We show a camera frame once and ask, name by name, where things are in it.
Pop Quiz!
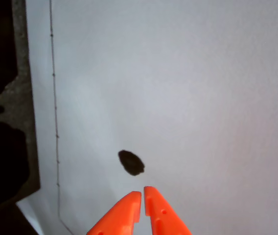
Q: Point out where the white paper sheet with lines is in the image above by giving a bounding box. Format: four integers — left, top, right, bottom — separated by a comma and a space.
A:
16, 0, 278, 235

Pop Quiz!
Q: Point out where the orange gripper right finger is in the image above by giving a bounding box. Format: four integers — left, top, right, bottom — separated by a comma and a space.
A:
143, 186, 192, 235

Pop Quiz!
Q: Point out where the black dot mark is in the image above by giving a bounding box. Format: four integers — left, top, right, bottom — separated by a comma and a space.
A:
118, 149, 146, 177

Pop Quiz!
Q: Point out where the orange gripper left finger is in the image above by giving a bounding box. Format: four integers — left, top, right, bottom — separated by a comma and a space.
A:
86, 191, 142, 235

